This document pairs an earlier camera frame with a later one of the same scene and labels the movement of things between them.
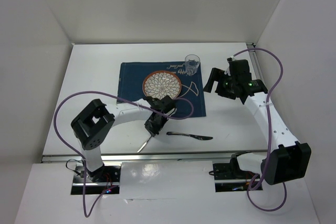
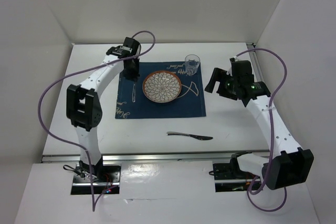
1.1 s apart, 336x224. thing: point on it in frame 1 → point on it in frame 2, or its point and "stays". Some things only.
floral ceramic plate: (159, 83) stays
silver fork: (144, 145) → (133, 97)
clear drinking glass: (192, 62) stays
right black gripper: (215, 75) stays
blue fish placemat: (132, 76) stays
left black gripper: (155, 130) → (134, 75)
